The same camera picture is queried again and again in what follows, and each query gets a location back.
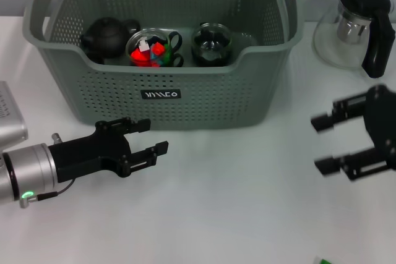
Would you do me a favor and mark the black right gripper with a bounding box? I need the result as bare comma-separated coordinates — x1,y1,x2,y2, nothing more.
310,83,396,182

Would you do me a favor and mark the glass pitcher black handle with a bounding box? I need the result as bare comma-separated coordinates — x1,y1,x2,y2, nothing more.
312,0,396,79

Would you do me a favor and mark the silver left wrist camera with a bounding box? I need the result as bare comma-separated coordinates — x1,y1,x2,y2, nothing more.
0,80,28,153

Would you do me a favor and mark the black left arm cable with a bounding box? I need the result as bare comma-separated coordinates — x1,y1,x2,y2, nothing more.
37,179,75,200

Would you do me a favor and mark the small black clay cup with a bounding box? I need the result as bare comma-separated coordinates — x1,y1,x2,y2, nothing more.
85,49,106,65

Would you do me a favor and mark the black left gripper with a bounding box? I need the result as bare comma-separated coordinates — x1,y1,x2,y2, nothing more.
48,117,170,184

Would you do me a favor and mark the black clay teapot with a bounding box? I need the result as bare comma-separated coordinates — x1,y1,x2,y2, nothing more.
79,16,142,58

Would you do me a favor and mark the grey perforated storage basket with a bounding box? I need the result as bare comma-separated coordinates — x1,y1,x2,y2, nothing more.
23,0,306,130

